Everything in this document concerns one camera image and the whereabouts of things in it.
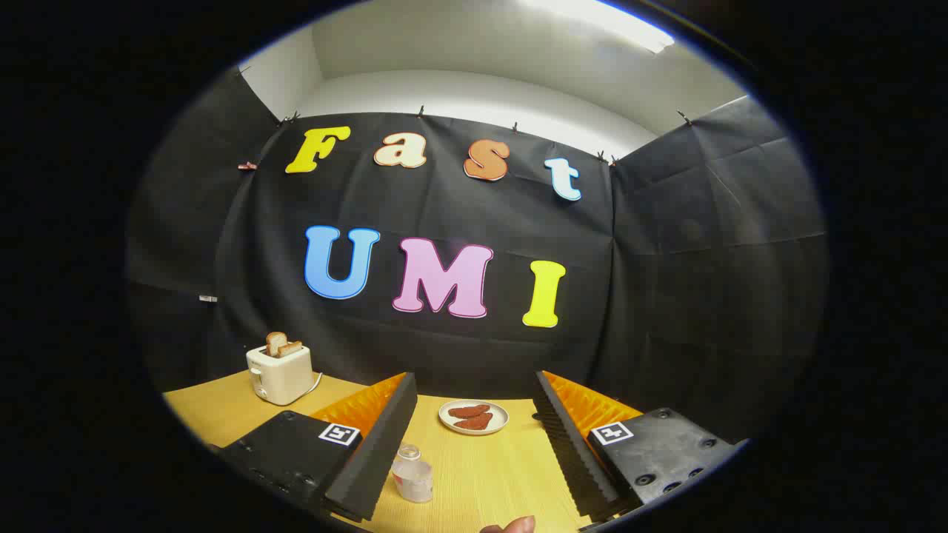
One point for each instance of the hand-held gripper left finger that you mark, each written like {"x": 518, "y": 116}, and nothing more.
{"x": 374, "y": 451}

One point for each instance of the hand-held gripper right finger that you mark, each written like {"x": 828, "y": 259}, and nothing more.
{"x": 570, "y": 451}

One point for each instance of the clear juice bottle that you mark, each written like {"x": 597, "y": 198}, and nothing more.
{"x": 413, "y": 477}

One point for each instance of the white round plate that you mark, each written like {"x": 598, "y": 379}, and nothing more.
{"x": 500, "y": 418}

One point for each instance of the wooden table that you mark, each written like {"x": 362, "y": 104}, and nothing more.
{"x": 489, "y": 474}

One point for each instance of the red-brown meat piece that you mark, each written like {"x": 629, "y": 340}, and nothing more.
{"x": 475, "y": 423}
{"x": 468, "y": 411}

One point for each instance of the cream toaster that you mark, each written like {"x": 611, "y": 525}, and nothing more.
{"x": 281, "y": 377}

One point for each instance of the black backdrop cloth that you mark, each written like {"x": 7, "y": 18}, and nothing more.
{"x": 444, "y": 355}

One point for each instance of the toast slice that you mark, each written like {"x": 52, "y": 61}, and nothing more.
{"x": 290, "y": 349}
{"x": 275, "y": 343}

